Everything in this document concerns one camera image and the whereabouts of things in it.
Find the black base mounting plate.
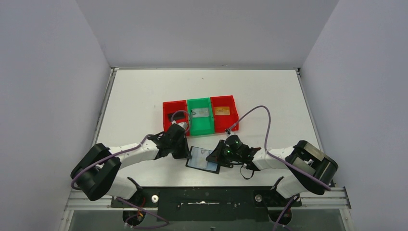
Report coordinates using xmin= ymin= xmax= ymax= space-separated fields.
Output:
xmin=111 ymin=186 xmax=302 ymax=223

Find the silver diamond print card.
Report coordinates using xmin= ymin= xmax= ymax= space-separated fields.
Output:
xmin=187 ymin=147 xmax=212 ymax=169

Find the black card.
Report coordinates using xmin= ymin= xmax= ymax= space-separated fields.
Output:
xmin=167 ymin=112 xmax=186 ymax=122

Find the red plastic bin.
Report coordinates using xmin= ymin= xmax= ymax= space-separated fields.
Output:
xmin=210 ymin=95 xmax=239 ymax=133
xmin=162 ymin=100 xmax=189 ymax=131

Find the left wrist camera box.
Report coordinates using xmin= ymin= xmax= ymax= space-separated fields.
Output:
xmin=177 ymin=122 xmax=188 ymax=131

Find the black leather card holder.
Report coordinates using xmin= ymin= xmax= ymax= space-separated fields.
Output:
xmin=185 ymin=146 xmax=220 ymax=174

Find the gold credit card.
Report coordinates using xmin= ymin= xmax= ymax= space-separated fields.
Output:
xmin=214 ymin=106 xmax=230 ymax=116

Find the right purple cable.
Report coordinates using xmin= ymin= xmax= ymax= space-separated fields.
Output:
xmin=225 ymin=105 xmax=332 ymax=192

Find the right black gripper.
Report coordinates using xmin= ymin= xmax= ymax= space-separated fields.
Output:
xmin=207 ymin=139 xmax=242 ymax=165

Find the silver card with magnetic stripe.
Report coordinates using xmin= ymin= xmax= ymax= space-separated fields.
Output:
xmin=191 ymin=107 xmax=209 ymax=118

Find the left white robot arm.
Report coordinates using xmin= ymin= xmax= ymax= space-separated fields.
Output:
xmin=70 ymin=122 xmax=191 ymax=205

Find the right red plastic bin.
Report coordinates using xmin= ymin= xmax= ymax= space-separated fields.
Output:
xmin=210 ymin=95 xmax=239 ymax=133

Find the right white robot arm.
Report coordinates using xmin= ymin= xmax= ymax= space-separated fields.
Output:
xmin=206 ymin=134 xmax=339 ymax=205

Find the left red plastic bin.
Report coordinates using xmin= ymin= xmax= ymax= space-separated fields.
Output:
xmin=162 ymin=100 xmax=189 ymax=131

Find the green plastic bin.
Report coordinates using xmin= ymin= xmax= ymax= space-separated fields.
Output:
xmin=187 ymin=98 xmax=215 ymax=136

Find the aluminium table edge rail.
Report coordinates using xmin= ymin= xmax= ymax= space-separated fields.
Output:
xmin=90 ymin=67 xmax=118 ymax=147

